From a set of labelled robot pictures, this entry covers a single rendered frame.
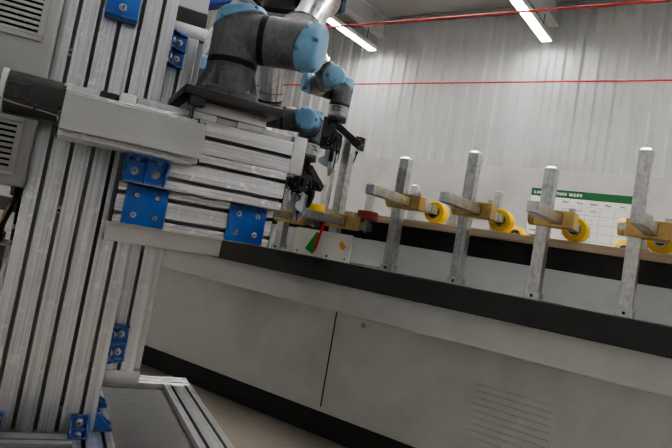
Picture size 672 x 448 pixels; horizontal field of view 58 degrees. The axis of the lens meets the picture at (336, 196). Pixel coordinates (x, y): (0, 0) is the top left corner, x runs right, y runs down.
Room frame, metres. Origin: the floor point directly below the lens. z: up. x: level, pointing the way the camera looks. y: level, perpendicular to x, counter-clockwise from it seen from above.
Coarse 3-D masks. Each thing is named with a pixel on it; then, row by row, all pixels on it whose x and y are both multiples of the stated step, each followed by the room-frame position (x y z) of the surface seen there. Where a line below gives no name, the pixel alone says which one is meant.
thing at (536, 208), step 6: (528, 204) 1.56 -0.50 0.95; (534, 204) 1.55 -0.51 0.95; (540, 204) 1.56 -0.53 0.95; (528, 210) 1.56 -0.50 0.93; (534, 210) 1.55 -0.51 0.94; (540, 210) 1.57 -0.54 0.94; (546, 210) 1.61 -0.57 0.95; (552, 210) 1.66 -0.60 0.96; (540, 216) 1.63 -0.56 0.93; (546, 216) 1.62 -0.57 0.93; (552, 216) 1.66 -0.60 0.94; (558, 216) 1.71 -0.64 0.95; (552, 222) 1.74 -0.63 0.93; (558, 222) 1.72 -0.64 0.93
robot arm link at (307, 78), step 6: (306, 78) 2.08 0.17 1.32; (312, 78) 2.07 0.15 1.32; (300, 84) 2.13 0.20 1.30; (306, 84) 2.08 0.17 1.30; (312, 84) 2.07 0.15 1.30; (306, 90) 2.10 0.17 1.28; (312, 90) 2.10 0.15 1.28; (318, 90) 2.06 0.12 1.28; (324, 96) 2.13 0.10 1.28; (330, 96) 2.13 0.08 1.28
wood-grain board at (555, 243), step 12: (384, 216) 2.33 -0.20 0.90; (420, 228) 2.25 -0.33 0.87; (432, 228) 2.21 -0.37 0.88; (444, 228) 2.18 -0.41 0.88; (456, 228) 2.15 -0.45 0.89; (504, 240) 2.06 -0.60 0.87; (516, 240) 2.03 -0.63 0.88; (528, 240) 2.00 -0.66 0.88; (552, 240) 1.96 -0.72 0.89; (564, 240) 1.94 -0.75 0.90; (588, 252) 1.90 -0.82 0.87; (600, 252) 1.87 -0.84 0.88; (612, 252) 1.85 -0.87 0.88; (624, 252) 1.83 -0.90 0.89; (648, 252) 1.80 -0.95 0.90
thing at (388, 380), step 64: (448, 256) 2.18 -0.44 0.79; (512, 256) 2.04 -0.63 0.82; (576, 256) 1.93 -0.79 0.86; (192, 320) 2.89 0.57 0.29; (256, 320) 2.66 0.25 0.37; (320, 320) 2.47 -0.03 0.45; (256, 384) 2.62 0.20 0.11; (320, 384) 2.44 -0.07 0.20; (384, 384) 2.28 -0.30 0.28; (448, 384) 2.13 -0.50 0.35; (512, 384) 2.01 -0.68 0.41; (576, 384) 1.90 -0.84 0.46
